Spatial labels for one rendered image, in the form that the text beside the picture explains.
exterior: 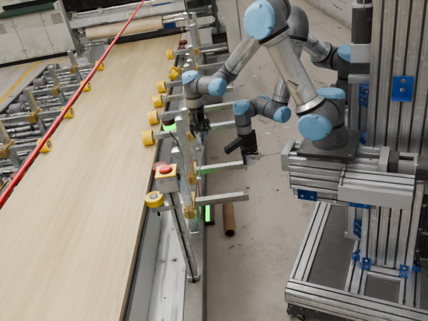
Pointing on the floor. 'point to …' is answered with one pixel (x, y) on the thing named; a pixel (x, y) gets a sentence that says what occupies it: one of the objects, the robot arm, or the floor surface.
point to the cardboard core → (228, 220)
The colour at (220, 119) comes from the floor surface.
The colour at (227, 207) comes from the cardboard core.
